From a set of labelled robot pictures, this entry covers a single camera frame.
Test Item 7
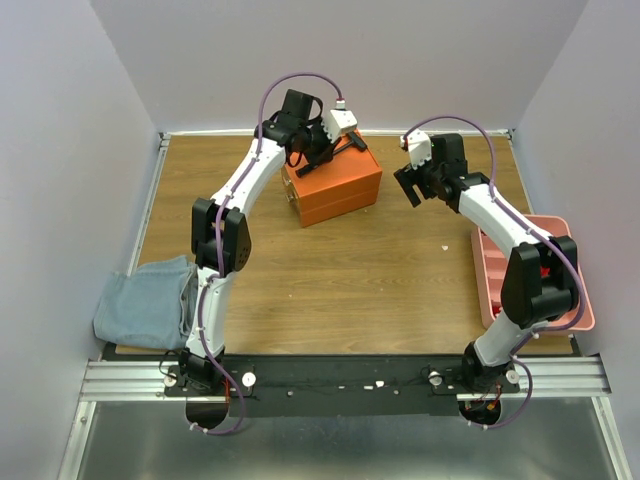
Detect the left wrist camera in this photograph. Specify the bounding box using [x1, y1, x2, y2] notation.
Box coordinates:
[321, 99, 358, 143]

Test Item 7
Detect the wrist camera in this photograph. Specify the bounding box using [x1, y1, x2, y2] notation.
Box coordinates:
[400, 129, 432, 170]
[321, 99, 358, 143]

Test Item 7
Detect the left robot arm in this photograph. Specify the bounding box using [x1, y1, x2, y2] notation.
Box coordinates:
[180, 89, 345, 395]

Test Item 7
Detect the black rubber mallet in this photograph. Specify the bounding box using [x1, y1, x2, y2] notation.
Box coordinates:
[295, 132, 368, 178]

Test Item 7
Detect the orange drawer cabinet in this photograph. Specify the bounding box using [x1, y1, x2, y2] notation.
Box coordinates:
[281, 148, 382, 227]

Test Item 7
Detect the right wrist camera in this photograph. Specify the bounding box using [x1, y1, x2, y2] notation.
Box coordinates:
[400, 129, 432, 170]

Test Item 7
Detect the aluminium rail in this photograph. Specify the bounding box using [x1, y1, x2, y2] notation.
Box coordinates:
[80, 356, 611, 402]

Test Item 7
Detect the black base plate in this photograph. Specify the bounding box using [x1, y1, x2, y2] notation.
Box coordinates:
[164, 353, 521, 425]

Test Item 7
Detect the blue cloth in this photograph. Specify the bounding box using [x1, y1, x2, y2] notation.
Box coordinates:
[93, 256, 198, 350]

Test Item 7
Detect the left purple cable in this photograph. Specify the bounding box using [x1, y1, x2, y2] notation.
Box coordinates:
[192, 73, 346, 437]

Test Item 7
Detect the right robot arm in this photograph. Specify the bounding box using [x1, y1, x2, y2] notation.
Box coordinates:
[394, 130, 586, 392]

